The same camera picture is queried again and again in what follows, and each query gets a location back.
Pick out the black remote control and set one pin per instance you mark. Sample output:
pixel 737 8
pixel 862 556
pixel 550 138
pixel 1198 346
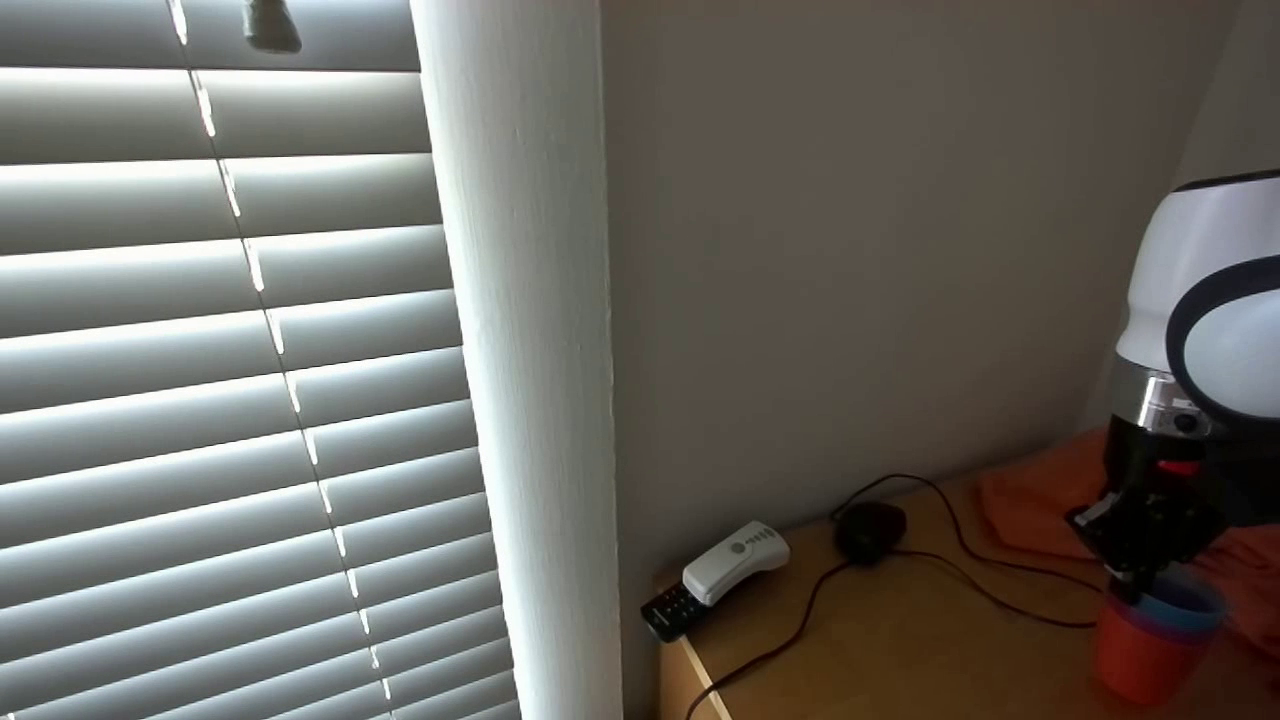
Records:
pixel 674 609

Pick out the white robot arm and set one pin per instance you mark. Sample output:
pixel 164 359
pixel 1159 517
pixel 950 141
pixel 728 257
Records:
pixel 1195 439

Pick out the wooden dresser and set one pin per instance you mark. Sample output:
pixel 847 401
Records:
pixel 940 631

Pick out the white handheld device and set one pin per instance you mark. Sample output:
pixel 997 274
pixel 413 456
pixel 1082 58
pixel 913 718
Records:
pixel 737 556

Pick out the orange plastic cup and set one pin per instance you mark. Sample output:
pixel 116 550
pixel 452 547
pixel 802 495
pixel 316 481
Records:
pixel 1142 660

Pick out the orange towel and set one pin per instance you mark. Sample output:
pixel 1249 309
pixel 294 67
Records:
pixel 1028 500

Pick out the black computer mouse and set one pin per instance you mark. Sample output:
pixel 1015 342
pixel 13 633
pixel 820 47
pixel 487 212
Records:
pixel 867 533

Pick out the blue plastic cup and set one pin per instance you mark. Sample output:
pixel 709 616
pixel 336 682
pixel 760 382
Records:
pixel 1182 605

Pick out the white window blinds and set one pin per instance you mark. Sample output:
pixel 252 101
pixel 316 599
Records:
pixel 239 456

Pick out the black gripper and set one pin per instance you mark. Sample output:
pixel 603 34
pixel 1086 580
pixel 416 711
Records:
pixel 1150 510

